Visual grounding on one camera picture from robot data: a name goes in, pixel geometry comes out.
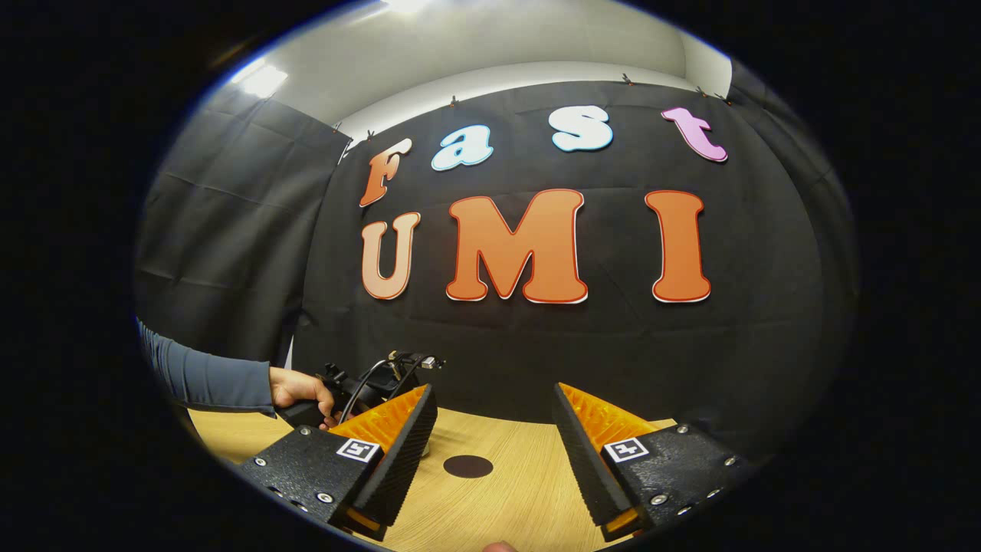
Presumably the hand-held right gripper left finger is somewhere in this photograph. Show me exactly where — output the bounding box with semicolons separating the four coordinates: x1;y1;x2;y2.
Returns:
234;383;438;541

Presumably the black backdrop cloth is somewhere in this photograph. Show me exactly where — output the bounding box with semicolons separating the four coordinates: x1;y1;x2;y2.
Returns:
291;80;851;461

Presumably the ceiling light panel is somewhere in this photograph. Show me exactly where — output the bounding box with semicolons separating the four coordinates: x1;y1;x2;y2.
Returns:
228;60;290;99

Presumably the dark brown round coaster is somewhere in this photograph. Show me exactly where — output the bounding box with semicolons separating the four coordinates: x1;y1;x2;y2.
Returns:
443;455;494;480

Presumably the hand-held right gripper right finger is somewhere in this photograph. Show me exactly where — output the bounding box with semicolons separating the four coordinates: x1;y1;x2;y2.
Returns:
553;382;758;543

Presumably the wooden desktop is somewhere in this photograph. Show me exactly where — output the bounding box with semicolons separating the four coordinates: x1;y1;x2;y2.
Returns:
188;405;679;552

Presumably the dark grey hanging cloth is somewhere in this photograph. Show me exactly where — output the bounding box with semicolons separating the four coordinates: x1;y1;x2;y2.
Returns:
134;80;353;369

